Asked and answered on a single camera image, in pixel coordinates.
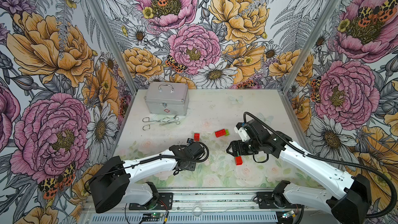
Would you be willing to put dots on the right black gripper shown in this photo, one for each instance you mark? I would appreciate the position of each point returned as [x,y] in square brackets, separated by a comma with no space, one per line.
[241,151]

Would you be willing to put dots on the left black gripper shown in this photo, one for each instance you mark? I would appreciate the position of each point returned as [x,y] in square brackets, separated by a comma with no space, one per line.
[190,168]

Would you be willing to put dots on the red square lego brick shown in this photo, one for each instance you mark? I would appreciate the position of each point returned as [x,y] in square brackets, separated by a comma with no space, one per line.
[196,137]

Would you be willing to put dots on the red tall lego brick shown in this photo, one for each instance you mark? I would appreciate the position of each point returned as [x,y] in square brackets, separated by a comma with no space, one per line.
[238,161]

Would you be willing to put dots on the red long lego brick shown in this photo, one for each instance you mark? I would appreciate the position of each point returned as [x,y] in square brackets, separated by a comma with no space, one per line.
[221,133]

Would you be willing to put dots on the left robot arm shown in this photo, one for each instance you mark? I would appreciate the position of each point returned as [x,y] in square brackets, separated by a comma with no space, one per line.
[118,181]

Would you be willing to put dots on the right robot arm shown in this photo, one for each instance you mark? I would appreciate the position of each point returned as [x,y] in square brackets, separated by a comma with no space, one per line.
[345,197]

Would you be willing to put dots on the silver scissors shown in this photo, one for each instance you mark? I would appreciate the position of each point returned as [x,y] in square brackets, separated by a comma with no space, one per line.
[164,119]

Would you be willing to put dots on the silver metal case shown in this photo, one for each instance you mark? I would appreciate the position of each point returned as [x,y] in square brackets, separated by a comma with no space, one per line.
[167,98]

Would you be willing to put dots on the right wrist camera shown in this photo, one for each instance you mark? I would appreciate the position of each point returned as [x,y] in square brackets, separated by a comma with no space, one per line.
[241,131]

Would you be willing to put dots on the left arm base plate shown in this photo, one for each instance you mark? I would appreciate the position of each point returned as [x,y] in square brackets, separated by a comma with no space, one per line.
[162,202]

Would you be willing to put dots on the aluminium front rail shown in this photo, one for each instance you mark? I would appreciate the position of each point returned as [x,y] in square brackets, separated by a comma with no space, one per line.
[209,206]

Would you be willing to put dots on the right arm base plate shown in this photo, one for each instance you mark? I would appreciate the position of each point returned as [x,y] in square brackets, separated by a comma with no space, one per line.
[267,200]

